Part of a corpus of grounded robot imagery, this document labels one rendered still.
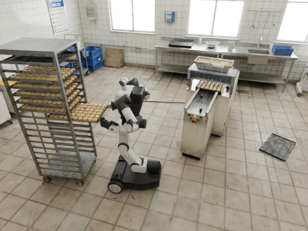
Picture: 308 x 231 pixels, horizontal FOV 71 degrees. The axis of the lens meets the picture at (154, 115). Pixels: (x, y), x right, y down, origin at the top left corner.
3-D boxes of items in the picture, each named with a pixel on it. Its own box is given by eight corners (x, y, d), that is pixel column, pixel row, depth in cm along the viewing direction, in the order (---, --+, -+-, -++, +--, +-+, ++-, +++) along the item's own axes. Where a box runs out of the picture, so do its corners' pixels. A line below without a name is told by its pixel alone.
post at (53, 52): (85, 178, 290) (55, 50, 200) (84, 180, 287) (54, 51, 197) (83, 178, 290) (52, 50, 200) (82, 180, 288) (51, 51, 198)
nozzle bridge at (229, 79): (191, 81, 387) (193, 63, 369) (233, 89, 362) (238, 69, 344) (185, 89, 362) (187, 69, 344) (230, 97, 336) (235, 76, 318)
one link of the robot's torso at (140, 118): (146, 124, 264) (146, 112, 254) (145, 130, 253) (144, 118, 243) (124, 123, 267) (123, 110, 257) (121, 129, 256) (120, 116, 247)
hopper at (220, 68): (198, 64, 365) (199, 56, 357) (232, 69, 345) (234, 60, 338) (193, 69, 343) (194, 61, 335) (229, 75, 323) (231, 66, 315)
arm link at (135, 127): (125, 131, 228) (140, 132, 217) (118, 133, 220) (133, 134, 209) (124, 121, 227) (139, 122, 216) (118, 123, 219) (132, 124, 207)
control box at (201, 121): (186, 119, 308) (187, 111, 300) (203, 123, 299) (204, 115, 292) (185, 121, 305) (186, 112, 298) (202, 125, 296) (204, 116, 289)
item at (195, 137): (192, 132, 400) (197, 87, 353) (211, 137, 388) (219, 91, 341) (179, 156, 346) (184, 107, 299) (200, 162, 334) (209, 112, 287)
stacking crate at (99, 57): (91, 58, 705) (90, 52, 694) (102, 59, 695) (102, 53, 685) (81, 64, 656) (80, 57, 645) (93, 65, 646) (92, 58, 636)
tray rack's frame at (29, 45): (98, 159, 333) (77, 39, 239) (85, 185, 290) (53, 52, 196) (59, 155, 340) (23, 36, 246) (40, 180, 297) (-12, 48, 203)
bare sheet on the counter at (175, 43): (168, 44, 575) (168, 44, 574) (171, 41, 607) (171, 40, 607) (191, 46, 561) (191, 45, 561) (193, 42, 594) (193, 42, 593)
